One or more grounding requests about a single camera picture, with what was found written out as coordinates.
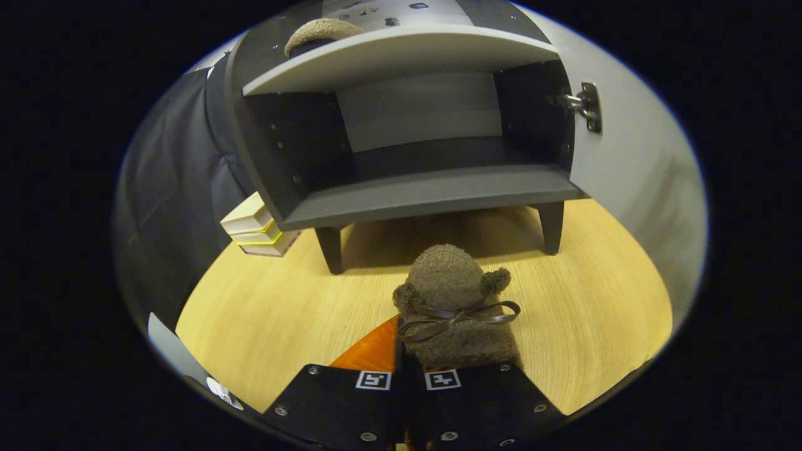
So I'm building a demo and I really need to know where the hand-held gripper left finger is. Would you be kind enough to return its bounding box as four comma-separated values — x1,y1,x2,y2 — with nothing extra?
263,315,405,451

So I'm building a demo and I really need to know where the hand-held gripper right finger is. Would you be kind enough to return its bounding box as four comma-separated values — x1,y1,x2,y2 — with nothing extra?
406,360,568,451

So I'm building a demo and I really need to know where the brown fuzzy shoe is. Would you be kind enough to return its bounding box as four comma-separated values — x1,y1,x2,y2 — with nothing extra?
392,244,522,370
284,18,365,59

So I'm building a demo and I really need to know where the grey shoe cabinet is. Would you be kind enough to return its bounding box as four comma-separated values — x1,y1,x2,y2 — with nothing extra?
206,0,590,275

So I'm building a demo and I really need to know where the metal door hinge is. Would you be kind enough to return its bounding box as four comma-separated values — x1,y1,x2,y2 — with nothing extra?
551,81,603,134

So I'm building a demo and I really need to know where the white pink edged book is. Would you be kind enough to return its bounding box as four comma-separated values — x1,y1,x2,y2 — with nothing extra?
238,229,303,258

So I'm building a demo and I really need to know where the yellow edged book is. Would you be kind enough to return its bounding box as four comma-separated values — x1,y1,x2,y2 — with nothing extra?
231,219,284,246

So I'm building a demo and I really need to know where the beige orange cover book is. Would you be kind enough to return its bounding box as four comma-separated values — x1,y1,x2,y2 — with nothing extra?
220,192,274,236

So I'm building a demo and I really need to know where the black backdrop cloth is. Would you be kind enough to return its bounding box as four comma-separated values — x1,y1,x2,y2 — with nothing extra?
113,66,258,333

